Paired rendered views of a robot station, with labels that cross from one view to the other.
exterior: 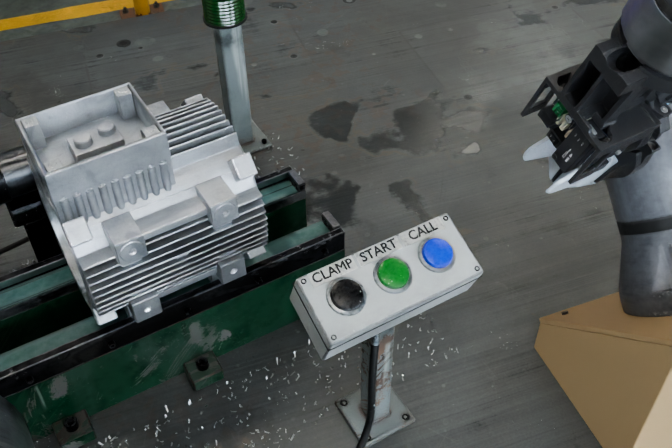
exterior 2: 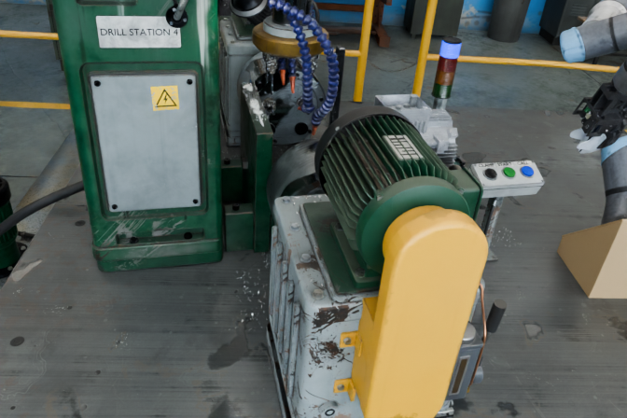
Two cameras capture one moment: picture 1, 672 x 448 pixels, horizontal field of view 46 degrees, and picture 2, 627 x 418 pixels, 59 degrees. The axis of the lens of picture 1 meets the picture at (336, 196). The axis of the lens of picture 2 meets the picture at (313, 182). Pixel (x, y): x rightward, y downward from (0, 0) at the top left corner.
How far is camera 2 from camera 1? 0.79 m
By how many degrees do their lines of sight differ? 16
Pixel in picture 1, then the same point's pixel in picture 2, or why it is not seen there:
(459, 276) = (535, 181)
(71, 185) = not seen: hidden behind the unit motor
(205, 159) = (438, 127)
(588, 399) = (578, 266)
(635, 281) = (608, 213)
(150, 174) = (420, 123)
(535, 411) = (552, 271)
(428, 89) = (522, 156)
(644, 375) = (606, 242)
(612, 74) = (606, 91)
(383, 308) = (503, 182)
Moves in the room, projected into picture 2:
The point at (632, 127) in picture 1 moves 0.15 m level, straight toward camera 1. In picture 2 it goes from (612, 118) to (588, 138)
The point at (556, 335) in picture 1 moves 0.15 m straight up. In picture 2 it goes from (568, 240) to (587, 192)
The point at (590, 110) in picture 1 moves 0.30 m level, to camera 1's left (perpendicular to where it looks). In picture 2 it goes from (598, 108) to (457, 85)
